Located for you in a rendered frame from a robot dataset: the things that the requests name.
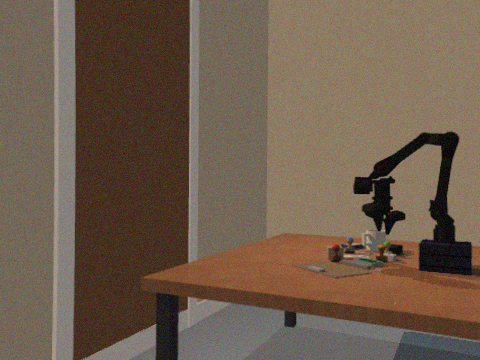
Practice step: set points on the white block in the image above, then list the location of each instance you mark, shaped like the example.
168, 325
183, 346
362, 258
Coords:
391, 257

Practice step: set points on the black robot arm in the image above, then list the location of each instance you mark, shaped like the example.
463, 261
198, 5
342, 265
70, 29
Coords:
444, 231

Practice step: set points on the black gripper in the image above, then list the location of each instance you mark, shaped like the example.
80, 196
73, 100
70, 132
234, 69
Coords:
391, 216

